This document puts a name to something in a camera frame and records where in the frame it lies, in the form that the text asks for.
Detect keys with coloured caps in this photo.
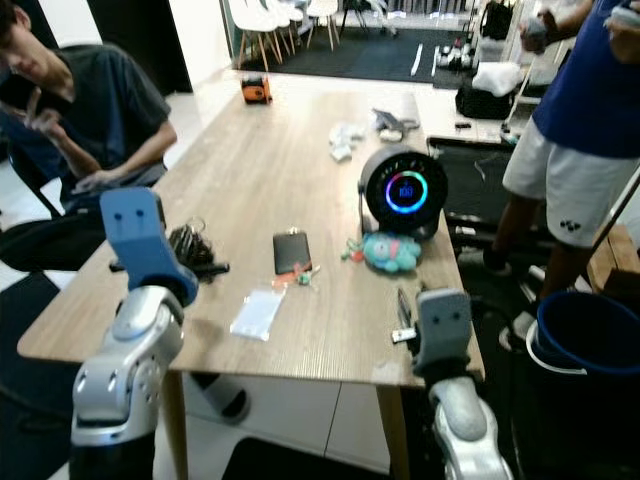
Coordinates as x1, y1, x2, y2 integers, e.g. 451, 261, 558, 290
293, 264, 324, 290

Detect teal plush toy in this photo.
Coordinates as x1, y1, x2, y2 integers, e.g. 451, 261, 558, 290
342, 231, 424, 275

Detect clear plastic bag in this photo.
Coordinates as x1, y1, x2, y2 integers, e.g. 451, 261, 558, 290
229, 287, 287, 342

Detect black card wallet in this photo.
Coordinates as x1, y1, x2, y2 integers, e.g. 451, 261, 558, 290
271, 229, 314, 277

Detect wooden table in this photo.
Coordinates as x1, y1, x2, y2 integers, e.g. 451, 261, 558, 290
17, 88, 487, 480

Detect seated person dark shirt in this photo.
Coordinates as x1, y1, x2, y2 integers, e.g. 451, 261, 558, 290
0, 3, 173, 273

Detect orange tape measure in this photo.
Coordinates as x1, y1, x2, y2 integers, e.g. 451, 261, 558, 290
239, 74, 274, 105

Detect white crumpled tissue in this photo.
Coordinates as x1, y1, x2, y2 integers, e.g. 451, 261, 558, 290
327, 121, 367, 162

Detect blue bucket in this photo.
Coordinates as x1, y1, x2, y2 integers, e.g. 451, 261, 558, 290
524, 289, 640, 378

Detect large black bag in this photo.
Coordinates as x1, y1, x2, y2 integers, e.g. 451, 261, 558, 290
454, 82, 521, 122

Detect brown wooden stool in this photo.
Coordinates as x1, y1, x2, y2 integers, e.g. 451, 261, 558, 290
588, 224, 640, 293

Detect white cloth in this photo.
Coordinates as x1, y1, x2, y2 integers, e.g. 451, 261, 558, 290
472, 61, 527, 98

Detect white chair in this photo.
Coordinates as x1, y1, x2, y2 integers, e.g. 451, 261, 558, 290
305, 0, 347, 47
226, 0, 277, 70
270, 0, 307, 52

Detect standing person blue shirt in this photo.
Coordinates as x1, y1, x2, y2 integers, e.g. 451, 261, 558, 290
480, 0, 640, 283

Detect round black glowing-ring device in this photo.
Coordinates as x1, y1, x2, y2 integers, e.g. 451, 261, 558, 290
357, 144, 450, 241

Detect grey charger with cable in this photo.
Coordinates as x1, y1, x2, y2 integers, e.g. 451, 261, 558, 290
371, 106, 422, 142

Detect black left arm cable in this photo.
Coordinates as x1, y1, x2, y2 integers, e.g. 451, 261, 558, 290
0, 380, 73, 426

